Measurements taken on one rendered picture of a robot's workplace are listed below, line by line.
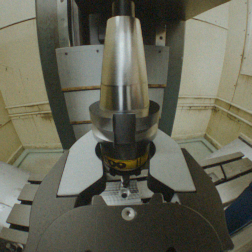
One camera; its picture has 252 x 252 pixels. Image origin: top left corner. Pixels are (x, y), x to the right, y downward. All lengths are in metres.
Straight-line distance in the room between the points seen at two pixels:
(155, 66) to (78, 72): 0.33
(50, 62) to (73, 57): 0.13
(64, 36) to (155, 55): 0.38
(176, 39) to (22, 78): 1.10
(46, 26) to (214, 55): 1.23
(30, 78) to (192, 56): 1.31
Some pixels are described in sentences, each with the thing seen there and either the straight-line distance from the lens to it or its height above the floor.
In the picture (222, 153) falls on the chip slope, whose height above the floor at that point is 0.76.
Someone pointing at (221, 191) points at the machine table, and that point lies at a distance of 0.62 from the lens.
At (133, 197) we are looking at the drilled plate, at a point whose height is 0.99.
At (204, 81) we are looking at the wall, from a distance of 1.24.
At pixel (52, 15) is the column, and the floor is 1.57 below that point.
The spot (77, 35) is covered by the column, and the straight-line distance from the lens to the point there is 0.60.
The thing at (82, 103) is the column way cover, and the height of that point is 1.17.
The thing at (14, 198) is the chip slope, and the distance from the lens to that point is 0.96.
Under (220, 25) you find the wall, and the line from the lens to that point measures 1.35.
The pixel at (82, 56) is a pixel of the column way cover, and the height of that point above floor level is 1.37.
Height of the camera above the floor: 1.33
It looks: 28 degrees down
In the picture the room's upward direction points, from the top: straight up
